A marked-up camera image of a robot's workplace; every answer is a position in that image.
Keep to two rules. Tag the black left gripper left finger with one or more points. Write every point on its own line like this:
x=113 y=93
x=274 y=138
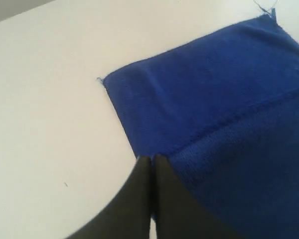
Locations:
x=127 y=216

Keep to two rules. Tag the blue towel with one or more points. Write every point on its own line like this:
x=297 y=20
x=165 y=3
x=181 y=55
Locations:
x=224 y=109

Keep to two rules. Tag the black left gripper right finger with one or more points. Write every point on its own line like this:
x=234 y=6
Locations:
x=176 y=212

